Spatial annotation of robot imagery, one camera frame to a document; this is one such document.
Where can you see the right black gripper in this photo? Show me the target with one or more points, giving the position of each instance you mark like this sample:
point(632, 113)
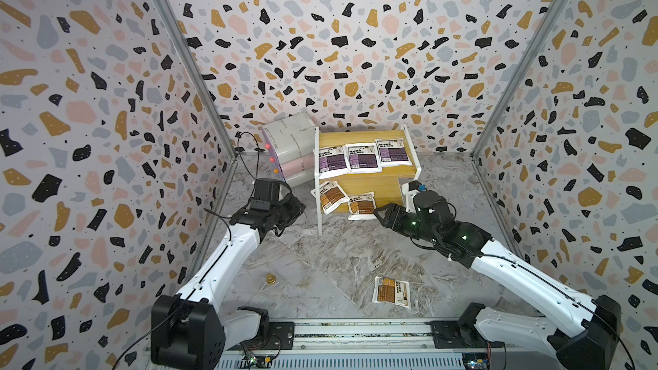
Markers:
point(397, 211)

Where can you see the brown coffee bag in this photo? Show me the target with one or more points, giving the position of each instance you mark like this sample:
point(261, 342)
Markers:
point(362, 207)
point(331, 196)
point(396, 292)

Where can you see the two-tier wooden white shelf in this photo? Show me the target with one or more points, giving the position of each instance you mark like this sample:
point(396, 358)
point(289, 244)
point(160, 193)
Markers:
point(386, 184)

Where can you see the purple coffee bag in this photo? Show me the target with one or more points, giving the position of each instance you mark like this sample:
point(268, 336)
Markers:
point(363, 158)
point(392, 152)
point(333, 162)

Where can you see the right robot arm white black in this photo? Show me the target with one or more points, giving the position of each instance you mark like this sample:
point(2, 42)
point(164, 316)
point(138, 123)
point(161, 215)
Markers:
point(578, 331)

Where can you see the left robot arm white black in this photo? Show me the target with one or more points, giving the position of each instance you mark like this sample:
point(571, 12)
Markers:
point(187, 330)

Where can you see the white box behind shelf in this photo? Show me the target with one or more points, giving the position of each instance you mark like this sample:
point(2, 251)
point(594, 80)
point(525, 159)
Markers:
point(289, 138)

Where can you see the right corner aluminium profile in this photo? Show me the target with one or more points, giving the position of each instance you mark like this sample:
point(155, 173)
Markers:
point(530, 54)

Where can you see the corner aluminium profile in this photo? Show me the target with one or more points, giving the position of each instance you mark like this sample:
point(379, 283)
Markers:
point(180, 44)
point(530, 54)

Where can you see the left corner aluminium profile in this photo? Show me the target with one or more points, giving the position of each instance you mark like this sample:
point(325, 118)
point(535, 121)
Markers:
point(180, 44)

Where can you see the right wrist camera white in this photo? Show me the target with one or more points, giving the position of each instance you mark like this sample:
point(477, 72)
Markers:
point(409, 191)

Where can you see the aluminium front rail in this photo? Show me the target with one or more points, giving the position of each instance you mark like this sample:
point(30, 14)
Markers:
point(380, 344)

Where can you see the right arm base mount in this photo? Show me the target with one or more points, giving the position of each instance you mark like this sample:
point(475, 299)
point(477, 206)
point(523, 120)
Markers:
point(450, 334)

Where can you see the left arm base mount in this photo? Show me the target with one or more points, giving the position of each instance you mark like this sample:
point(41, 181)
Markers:
point(276, 336)

